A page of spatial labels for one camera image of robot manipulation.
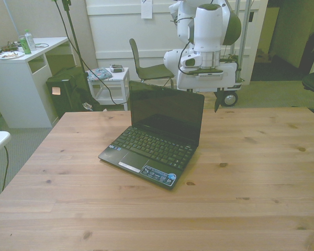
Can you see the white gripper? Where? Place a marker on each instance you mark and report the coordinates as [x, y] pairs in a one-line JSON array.
[[206, 82]]

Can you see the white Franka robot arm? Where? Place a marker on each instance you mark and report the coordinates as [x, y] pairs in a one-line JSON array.
[[208, 31]]

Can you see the black small laptop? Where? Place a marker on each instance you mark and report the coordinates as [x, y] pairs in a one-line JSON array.
[[157, 146]]

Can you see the grey cart wheel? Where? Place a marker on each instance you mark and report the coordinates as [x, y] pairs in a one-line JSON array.
[[230, 99]]

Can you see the dark plastic chair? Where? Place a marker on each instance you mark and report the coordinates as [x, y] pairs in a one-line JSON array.
[[146, 70]]

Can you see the cardboard box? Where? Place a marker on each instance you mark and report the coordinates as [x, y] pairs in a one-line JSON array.
[[265, 56]]

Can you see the small white side table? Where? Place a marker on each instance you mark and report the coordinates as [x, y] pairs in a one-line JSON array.
[[115, 86]]

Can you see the small grey device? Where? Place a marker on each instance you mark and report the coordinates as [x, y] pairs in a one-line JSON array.
[[117, 68]]

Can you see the white paper sheet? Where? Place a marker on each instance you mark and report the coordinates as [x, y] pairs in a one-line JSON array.
[[146, 9]]

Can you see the floral cloth pouch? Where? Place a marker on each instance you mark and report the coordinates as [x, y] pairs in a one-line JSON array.
[[99, 74]]

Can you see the black backpack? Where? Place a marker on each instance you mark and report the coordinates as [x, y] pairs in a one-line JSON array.
[[87, 100]]

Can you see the clear plastic bottle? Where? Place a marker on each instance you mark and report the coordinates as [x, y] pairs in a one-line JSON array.
[[30, 40]]

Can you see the white desk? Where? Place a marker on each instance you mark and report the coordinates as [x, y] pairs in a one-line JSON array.
[[21, 86]]

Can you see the green drink can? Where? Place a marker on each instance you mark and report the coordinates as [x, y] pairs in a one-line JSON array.
[[24, 45]]

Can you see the white plate with food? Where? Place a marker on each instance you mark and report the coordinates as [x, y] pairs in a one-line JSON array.
[[10, 55]]

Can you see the brown clutter pile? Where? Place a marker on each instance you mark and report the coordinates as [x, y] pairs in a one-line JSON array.
[[9, 47]]

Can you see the aluminium frame cart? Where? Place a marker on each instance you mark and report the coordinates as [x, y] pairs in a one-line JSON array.
[[242, 39]]

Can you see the black camera stand pole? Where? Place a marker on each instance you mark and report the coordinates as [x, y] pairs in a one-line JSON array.
[[74, 39]]

